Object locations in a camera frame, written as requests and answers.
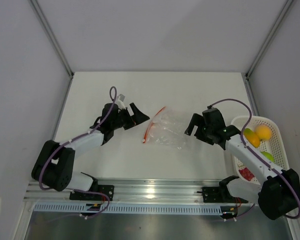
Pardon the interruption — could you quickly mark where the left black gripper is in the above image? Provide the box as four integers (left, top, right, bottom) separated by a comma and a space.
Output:
111, 103, 149, 131

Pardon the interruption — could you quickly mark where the clear zip top bag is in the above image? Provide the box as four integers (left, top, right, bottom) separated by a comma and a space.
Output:
142, 106, 191, 150

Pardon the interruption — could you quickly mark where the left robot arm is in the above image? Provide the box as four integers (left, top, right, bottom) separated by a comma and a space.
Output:
31, 102, 150, 192

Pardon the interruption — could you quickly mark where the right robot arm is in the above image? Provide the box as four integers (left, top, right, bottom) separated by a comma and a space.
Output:
184, 106, 300, 220

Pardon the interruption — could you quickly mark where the yellow green mango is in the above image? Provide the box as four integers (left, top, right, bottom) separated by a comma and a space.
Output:
243, 128, 261, 148

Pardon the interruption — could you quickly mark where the orange fruit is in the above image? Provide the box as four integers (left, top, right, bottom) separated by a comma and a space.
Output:
254, 124, 272, 141

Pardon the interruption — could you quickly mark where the red grape bunch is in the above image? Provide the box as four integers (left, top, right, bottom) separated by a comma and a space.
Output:
239, 167, 255, 182

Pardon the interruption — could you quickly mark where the green apple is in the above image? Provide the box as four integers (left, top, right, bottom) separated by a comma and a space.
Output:
260, 151, 275, 163

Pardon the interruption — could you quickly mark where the white perforated plastic basket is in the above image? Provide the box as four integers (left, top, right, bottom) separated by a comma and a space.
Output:
232, 116, 290, 185

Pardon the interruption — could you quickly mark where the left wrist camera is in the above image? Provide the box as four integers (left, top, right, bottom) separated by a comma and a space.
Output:
115, 94, 126, 110

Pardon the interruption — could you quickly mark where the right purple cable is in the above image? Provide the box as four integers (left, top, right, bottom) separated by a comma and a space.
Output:
207, 98, 300, 221

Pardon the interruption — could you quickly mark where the aluminium mounting rail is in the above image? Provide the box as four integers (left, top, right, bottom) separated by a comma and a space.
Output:
23, 178, 219, 204

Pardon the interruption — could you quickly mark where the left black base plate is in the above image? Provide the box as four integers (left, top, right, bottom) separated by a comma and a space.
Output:
69, 184, 115, 201

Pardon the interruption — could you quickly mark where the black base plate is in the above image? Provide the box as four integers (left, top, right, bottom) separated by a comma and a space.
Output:
197, 186, 238, 204
69, 184, 115, 201

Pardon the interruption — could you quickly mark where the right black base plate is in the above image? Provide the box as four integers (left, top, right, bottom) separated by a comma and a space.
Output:
197, 186, 238, 204

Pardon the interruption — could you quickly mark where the white slotted cable duct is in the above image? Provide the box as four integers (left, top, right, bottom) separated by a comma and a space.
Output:
33, 202, 223, 216

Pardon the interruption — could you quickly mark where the right corner frame post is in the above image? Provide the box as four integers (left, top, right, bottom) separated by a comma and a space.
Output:
245, 0, 297, 81

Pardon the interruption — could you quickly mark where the corner frame post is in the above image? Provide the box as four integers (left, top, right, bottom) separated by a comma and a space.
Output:
28, 0, 74, 77
245, 0, 297, 81

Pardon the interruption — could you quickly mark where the left corner frame post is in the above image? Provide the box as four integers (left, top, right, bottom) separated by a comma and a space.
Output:
28, 0, 74, 77

